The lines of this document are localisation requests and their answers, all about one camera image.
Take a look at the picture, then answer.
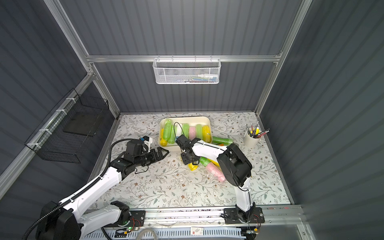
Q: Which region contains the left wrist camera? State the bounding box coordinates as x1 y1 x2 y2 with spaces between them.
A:
141 136 153 152

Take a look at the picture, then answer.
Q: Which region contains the light green trash bag roll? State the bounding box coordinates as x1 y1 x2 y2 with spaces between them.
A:
162 119 172 141
196 124 203 140
182 124 190 139
168 132 176 145

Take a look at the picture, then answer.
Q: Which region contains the white wire wall basket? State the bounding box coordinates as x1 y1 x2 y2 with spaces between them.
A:
153 59 222 85

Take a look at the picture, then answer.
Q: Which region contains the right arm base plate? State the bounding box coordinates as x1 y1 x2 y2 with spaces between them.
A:
221 207 265 225

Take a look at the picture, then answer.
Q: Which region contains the black wire side basket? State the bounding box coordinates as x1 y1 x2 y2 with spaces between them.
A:
25 91 110 164

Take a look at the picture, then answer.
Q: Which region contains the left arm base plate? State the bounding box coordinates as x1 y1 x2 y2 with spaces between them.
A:
106 211 146 228

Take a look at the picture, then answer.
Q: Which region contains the pink trash bag roll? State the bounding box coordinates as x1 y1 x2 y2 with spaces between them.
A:
189 126 197 140
206 163 226 183

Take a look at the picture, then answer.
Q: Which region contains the white pen cup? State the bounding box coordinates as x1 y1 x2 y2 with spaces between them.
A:
243 122 270 148

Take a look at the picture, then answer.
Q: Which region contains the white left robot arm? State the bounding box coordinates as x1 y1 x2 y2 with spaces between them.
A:
22 136 169 240

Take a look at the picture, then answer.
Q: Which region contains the white blue trash bag roll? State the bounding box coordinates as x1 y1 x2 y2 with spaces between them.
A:
174 123 183 138

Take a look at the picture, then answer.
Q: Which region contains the yellow trash bag roll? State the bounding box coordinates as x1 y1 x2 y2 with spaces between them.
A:
160 128 168 147
209 159 221 169
188 163 199 171
202 125 212 143

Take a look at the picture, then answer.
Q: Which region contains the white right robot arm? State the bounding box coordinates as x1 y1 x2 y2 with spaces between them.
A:
176 135 255 217

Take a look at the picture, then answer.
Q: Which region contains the green labelled trash bag roll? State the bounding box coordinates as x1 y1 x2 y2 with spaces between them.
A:
200 157 211 167

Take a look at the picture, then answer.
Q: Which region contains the cream storage box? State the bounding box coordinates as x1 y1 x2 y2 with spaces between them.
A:
158 116 213 153

